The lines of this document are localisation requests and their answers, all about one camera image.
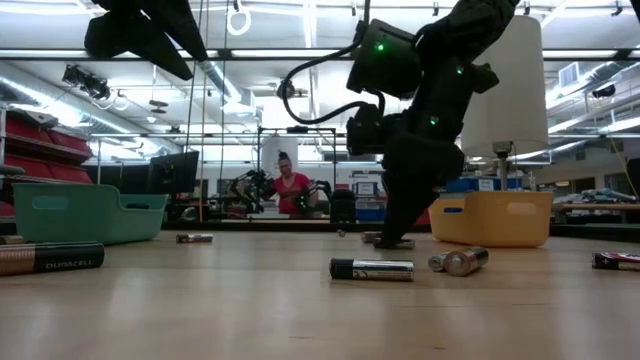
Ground white blue sign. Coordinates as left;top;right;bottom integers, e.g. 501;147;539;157
352;171;382;199

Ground blue storage bins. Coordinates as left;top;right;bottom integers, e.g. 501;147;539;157
442;174;525;194

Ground red storage bin rack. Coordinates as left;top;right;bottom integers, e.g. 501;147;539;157
0;107;95;219

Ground black computer monitor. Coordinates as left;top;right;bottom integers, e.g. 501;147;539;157
146;150;201;196

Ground black office chair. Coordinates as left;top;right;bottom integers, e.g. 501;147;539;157
329;188;358;224

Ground white hanging ring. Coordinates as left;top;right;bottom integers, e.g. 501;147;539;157
225;1;253;37

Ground white shade table lamp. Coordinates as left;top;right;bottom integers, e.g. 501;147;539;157
459;14;551;194

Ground black ceiling spotlights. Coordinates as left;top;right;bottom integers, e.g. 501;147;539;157
61;63;112;101

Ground red black battery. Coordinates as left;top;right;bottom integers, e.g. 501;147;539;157
591;251;640;273

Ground overhead light bar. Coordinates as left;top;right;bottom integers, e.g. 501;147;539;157
0;47;640;62

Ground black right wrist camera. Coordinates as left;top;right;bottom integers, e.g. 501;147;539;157
346;102;404;156

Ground yellow plastic bin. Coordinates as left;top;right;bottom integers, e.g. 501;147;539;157
427;190;555;249

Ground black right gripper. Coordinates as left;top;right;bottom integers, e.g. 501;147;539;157
372;112;467;250

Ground silver black battery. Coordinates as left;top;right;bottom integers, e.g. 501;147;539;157
175;233;215;245
328;257;416;283

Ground wooden side table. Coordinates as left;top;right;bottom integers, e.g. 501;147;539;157
552;201;640;226

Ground blue crate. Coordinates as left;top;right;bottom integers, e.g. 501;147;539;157
355;207;389;223

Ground person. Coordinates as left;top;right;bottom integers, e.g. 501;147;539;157
271;150;315;220

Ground Duracell copper black battery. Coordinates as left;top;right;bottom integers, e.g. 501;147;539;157
0;241;106;278

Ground black table frame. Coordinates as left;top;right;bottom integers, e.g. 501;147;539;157
0;218;640;239

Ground green plastic bin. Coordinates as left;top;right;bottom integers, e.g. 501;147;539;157
12;182;170;246

